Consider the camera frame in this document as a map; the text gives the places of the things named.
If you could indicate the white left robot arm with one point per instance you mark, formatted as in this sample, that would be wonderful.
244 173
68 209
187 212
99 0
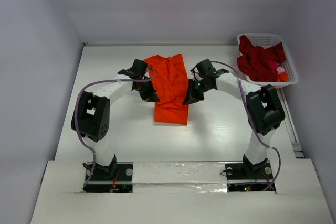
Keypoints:
91 117

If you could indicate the orange t shirt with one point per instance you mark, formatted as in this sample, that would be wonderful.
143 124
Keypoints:
171 84

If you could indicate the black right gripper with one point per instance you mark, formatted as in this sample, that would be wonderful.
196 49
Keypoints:
192 95

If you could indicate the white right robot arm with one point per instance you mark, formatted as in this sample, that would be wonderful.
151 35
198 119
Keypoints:
261 103

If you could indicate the metal rail right table edge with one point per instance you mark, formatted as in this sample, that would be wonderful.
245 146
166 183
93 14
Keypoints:
296 146

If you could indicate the dark red t shirt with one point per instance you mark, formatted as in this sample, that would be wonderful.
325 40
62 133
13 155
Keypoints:
253 61

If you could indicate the pink cloth in basket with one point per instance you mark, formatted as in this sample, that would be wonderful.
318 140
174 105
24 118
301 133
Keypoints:
276 68

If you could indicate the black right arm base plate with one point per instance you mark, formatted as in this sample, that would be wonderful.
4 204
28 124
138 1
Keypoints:
240 180

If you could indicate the small orange cloth in basket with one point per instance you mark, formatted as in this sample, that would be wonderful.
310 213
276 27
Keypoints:
283 77

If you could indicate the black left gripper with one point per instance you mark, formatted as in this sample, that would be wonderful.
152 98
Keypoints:
150 96

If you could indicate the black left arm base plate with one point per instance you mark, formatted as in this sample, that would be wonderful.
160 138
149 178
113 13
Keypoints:
120 182

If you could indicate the white plastic basket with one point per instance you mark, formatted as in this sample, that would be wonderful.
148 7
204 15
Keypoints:
267 40

